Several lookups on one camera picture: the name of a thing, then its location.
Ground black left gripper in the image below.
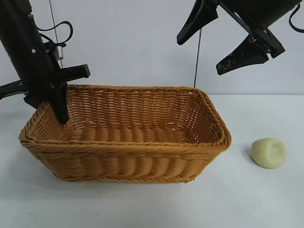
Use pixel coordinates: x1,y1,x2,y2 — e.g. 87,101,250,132
0,14,91,124

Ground thin black cable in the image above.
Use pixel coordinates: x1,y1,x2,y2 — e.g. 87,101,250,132
288,4,304,31
35,20,74,46

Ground woven brown wicker basket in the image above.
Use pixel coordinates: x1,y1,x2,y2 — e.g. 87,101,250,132
19,83,232,184

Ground pale round egg yolk pastry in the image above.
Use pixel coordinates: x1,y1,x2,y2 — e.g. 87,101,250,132
251,137,287,170

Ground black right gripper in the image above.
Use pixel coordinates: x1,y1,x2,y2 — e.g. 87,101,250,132
177,0,301,76

